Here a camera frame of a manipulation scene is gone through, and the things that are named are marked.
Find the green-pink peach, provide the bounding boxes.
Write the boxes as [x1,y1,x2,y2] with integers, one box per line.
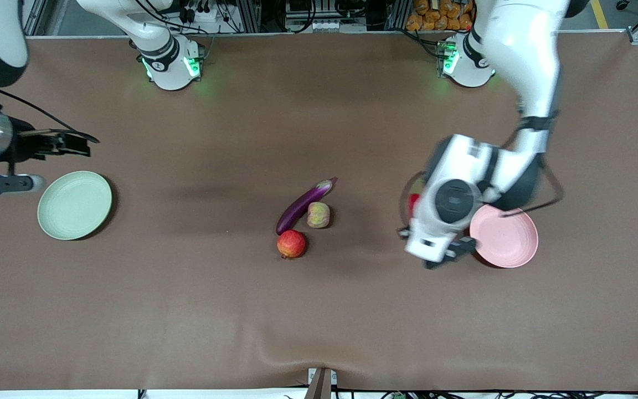
[306,202,331,229]

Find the long purple eggplant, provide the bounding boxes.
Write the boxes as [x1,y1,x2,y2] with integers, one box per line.
[275,177,338,236]

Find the red pomegranate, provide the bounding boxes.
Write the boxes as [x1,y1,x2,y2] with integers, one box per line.
[277,230,307,260]

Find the light green round plate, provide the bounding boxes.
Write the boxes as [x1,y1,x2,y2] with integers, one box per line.
[37,171,113,241]

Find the pink round plate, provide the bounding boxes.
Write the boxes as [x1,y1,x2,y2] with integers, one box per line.
[469,204,539,269]

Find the white power strip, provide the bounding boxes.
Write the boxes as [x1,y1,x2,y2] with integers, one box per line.
[178,0,225,24]

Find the brown table cloth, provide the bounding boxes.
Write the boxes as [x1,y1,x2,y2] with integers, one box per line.
[0,32,638,391]

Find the pile of orange items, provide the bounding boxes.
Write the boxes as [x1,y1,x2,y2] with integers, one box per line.
[406,0,476,32]

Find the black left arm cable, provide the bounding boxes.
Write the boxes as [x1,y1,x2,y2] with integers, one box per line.
[496,108,565,218]

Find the grey metal table bracket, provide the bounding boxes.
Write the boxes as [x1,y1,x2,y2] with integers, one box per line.
[307,367,338,399]

